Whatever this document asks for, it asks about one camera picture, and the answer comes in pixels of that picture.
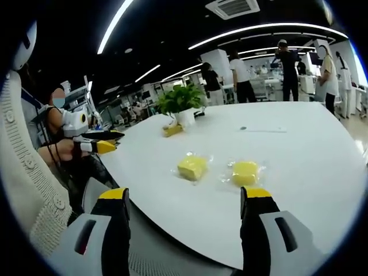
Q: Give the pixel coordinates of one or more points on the ceiling air conditioner vent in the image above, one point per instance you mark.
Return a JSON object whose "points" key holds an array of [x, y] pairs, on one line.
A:
{"points": [[233, 8]]}

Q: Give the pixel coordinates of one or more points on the white worn device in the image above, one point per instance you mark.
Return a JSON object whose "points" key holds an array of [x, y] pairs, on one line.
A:
{"points": [[24, 49]]}

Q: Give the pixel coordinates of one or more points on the person's black lace skirt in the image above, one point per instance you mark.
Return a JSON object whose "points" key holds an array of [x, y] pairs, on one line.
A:
{"points": [[92, 169]]}

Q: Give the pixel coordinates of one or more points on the grey chair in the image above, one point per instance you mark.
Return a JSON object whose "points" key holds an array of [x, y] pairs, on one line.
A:
{"points": [[95, 197]]}

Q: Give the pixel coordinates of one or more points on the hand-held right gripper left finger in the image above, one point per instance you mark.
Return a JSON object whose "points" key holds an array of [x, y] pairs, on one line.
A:
{"points": [[95, 250]]}

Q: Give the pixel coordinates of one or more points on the wrapped yellow sponge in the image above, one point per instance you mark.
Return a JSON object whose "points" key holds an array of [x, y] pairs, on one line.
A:
{"points": [[211, 158], [224, 176]]}

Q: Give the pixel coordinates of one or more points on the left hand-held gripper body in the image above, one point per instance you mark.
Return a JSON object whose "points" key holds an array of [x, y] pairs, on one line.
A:
{"points": [[73, 123]]}

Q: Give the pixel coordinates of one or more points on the yellow silicone block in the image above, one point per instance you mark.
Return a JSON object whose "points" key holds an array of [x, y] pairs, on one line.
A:
{"points": [[192, 168], [172, 130], [245, 174]]}

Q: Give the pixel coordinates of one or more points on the small black object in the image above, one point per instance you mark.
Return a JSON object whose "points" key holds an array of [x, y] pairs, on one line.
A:
{"points": [[199, 114]]}

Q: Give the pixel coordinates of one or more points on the green potted plant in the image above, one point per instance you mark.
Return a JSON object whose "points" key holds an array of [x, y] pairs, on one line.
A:
{"points": [[181, 100]]}

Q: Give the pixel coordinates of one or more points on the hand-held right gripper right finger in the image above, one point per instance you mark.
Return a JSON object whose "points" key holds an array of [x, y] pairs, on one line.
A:
{"points": [[267, 247]]}

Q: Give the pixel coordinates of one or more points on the person's cream knit cardigan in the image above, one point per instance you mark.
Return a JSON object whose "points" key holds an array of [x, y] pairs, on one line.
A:
{"points": [[26, 172]]}

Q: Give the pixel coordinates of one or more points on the right wrapped yellow sponge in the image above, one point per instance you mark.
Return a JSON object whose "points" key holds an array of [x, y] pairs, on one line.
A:
{"points": [[224, 176]]}

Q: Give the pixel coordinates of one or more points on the left wrapped yellow sponge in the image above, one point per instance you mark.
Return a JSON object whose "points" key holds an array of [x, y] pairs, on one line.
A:
{"points": [[211, 158]]}

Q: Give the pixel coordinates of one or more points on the ceiling light strip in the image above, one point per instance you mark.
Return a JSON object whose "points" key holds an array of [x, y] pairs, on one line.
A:
{"points": [[147, 73], [267, 28], [115, 26]]}

